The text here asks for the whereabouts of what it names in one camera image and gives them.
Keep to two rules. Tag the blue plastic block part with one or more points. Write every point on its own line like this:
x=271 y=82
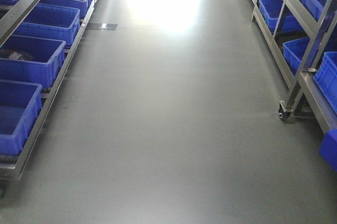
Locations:
x=328 y=148

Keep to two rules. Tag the left steel shelf rack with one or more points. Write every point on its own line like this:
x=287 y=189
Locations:
x=38 y=41

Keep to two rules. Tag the steel shelf rack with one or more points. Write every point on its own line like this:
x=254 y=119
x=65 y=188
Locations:
x=38 y=41
x=301 y=35

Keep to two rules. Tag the right steel shelf rack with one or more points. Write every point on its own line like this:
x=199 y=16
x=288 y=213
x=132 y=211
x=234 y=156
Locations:
x=301 y=35

